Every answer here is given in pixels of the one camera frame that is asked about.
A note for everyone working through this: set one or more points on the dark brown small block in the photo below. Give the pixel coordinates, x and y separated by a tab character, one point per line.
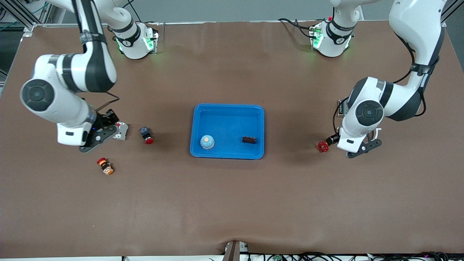
249	140

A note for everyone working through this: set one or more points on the scratched light blue call bell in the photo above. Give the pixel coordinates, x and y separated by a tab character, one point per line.
207	143

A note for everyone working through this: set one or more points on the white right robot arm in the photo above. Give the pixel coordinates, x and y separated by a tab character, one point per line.
92	69

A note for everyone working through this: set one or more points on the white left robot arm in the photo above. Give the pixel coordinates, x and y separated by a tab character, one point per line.
417	36

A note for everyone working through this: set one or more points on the brass valve red handwheel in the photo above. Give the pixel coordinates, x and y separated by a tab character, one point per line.
323	146

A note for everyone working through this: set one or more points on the white circuit breaker red switches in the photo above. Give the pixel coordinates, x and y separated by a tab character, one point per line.
122	132

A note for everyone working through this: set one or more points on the metal mesh power supply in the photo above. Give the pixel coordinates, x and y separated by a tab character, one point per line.
342	108

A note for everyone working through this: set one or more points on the red mushroom button black body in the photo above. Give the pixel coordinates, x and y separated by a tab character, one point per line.
145	132

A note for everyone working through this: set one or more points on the red orange striped push button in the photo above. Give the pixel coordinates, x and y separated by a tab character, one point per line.
105	166

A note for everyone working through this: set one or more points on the blue plastic tray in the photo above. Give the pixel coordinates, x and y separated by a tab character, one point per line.
232	127

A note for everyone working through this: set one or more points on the aluminium frame profile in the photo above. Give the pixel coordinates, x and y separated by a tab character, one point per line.
453	11
21	16

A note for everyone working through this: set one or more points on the metal clamp bracket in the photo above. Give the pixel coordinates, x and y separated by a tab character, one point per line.
233	252

